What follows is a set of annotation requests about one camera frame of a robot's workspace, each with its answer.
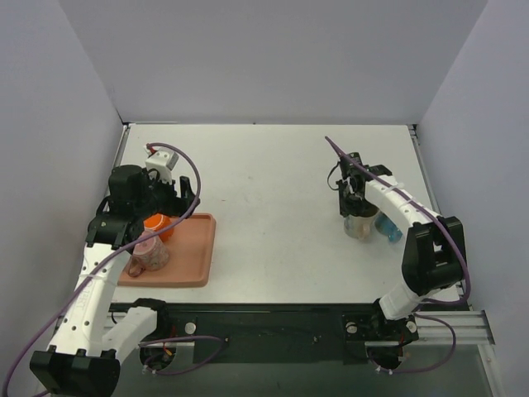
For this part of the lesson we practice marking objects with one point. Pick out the beige patterned mug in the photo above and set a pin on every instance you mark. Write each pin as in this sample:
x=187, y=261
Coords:
x=360, y=227

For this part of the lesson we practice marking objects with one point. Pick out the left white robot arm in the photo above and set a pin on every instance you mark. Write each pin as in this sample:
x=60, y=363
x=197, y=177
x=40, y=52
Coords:
x=82, y=359

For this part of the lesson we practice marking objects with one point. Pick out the pink plastic tray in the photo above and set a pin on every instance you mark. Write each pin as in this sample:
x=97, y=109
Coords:
x=190, y=256

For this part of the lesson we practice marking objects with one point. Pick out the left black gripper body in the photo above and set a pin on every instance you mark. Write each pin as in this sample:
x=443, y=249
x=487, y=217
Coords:
x=178, y=198

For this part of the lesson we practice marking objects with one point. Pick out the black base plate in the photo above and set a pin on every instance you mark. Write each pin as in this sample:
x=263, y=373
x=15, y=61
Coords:
x=282, y=333

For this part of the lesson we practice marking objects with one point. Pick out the pink patterned mug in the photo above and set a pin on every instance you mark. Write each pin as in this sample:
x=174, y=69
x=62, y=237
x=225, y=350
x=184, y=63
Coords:
x=148, y=256

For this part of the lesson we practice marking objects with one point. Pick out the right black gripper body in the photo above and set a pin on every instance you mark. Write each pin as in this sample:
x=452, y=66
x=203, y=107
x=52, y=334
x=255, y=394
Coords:
x=352, y=204

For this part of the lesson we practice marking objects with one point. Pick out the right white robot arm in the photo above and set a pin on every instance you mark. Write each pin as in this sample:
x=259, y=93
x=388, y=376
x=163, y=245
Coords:
x=434, y=250

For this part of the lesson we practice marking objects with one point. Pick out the blue patterned mug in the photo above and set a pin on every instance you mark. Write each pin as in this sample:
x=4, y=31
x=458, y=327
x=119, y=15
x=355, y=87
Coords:
x=386, y=227

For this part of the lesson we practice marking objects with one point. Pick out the orange mug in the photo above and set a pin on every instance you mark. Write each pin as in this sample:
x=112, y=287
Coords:
x=158, y=222

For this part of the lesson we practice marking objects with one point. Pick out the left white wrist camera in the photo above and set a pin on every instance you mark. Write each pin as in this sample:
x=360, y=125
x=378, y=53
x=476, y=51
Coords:
x=160, y=163

